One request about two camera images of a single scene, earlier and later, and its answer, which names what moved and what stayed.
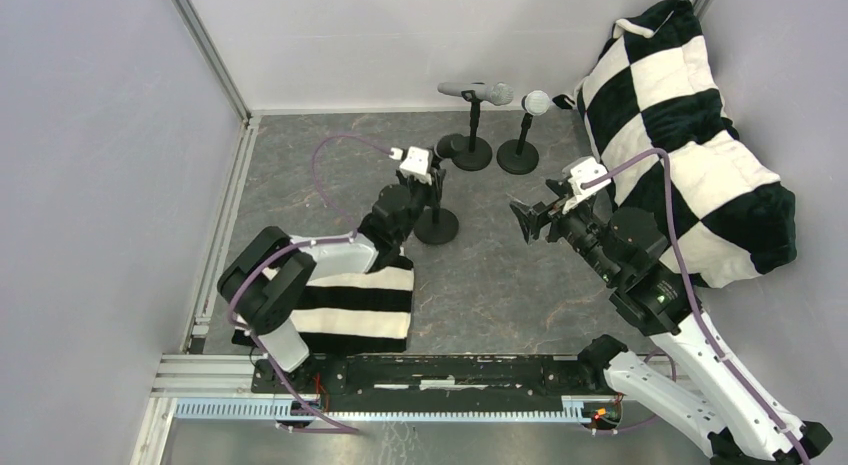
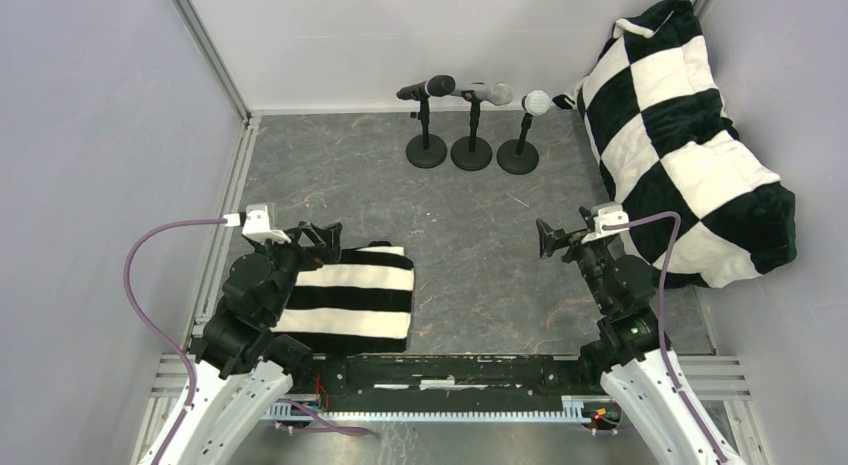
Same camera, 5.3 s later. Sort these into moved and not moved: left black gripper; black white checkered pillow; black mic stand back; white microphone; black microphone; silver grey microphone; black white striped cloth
Moved: left black gripper; black microphone; black mic stand back
Not moved: white microphone; silver grey microphone; black white checkered pillow; black white striped cloth
